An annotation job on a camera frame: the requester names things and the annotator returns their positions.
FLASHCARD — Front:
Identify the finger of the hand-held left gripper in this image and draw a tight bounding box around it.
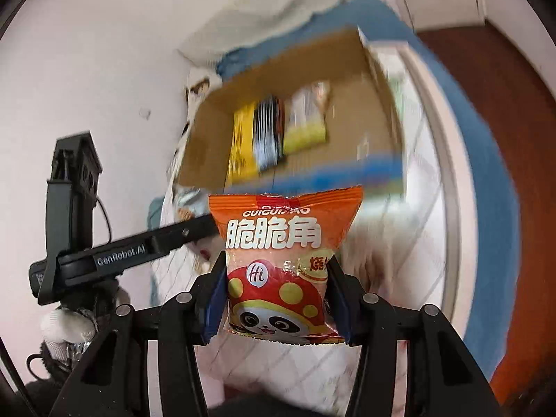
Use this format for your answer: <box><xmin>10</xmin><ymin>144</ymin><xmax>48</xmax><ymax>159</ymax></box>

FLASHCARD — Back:
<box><xmin>148</xmin><ymin>214</ymin><xmax>218</xmax><ymax>258</ymax></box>

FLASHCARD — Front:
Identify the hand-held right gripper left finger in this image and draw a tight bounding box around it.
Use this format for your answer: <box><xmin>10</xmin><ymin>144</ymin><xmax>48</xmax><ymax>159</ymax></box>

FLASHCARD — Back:
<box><xmin>50</xmin><ymin>254</ymin><xmax>229</xmax><ymax>417</ymax></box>

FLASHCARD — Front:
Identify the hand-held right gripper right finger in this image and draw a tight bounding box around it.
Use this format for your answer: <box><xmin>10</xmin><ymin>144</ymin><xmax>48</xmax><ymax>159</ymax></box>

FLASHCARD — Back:
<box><xmin>324</xmin><ymin>263</ymin><xmax>500</xmax><ymax>417</ymax></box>

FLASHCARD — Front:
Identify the orange panda snack packet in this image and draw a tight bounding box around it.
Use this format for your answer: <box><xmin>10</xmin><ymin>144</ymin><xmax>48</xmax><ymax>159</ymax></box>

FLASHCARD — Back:
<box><xmin>207</xmin><ymin>185</ymin><xmax>364</xmax><ymax>345</ymax></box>

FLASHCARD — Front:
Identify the cardboard box with blue print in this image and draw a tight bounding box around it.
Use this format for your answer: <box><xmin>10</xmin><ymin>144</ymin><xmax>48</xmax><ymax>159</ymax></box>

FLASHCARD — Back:
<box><xmin>176</xmin><ymin>26</ymin><xmax>407</xmax><ymax>196</ymax></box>

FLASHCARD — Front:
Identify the person's left hand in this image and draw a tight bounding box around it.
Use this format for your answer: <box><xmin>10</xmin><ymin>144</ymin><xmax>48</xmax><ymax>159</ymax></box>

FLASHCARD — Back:
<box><xmin>40</xmin><ymin>276</ymin><xmax>131</xmax><ymax>359</ymax></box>

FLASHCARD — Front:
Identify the pale printed snack packet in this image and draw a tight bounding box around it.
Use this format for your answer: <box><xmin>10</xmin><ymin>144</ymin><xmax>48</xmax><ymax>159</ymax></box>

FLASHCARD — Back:
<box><xmin>171</xmin><ymin>186</ymin><xmax>213</xmax><ymax>227</ymax></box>

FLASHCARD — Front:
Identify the yellow snack packet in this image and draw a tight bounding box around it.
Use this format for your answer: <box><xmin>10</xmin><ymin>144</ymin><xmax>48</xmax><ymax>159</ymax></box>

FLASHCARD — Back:
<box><xmin>226</xmin><ymin>104</ymin><xmax>260</xmax><ymax>181</ymax></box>

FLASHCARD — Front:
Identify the white diamond-print tablecloth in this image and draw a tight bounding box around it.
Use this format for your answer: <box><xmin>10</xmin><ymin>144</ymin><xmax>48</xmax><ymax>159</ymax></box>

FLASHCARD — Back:
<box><xmin>150</xmin><ymin>48</ymin><xmax>449</xmax><ymax>404</ymax></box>

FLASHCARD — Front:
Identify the black striped snack packet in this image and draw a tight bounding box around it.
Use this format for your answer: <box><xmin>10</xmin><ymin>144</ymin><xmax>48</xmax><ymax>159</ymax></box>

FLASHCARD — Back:
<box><xmin>253</xmin><ymin>96</ymin><xmax>286</xmax><ymax>170</ymax></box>

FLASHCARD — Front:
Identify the yellow-green snack packet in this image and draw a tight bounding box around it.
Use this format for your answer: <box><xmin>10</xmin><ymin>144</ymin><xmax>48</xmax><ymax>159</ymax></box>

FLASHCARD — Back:
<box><xmin>282</xmin><ymin>80</ymin><xmax>333</xmax><ymax>155</ymax></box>

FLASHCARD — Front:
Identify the blue cloth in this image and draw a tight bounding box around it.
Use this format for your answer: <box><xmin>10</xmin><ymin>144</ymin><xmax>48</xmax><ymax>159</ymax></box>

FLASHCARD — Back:
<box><xmin>215</xmin><ymin>0</ymin><xmax>522</xmax><ymax>372</ymax></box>

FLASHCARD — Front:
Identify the white cloth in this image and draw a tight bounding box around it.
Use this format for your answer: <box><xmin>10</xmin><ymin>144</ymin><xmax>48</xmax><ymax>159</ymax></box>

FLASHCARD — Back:
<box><xmin>177</xmin><ymin>0</ymin><xmax>362</xmax><ymax>70</ymax></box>

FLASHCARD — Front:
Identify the black cable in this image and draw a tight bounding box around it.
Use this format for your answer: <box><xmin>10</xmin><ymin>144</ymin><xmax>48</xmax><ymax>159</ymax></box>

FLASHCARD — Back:
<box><xmin>93</xmin><ymin>197</ymin><xmax>114</xmax><ymax>245</ymax></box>

